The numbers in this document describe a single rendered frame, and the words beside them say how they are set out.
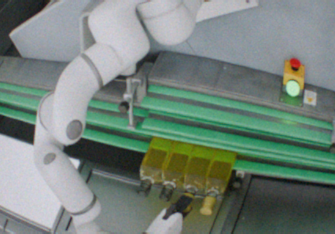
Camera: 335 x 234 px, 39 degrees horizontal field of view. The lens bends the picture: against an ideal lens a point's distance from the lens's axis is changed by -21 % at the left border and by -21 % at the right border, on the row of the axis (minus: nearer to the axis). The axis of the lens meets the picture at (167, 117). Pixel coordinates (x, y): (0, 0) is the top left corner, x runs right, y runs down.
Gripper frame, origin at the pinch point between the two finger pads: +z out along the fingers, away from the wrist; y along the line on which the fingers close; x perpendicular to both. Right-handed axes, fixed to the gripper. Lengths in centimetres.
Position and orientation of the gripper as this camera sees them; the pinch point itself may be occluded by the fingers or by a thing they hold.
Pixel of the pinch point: (184, 206)
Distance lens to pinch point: 144.6
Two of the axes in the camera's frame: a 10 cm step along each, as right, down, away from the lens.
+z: 5.2, -6.0, 6.1
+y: 0.0, -7.2, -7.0
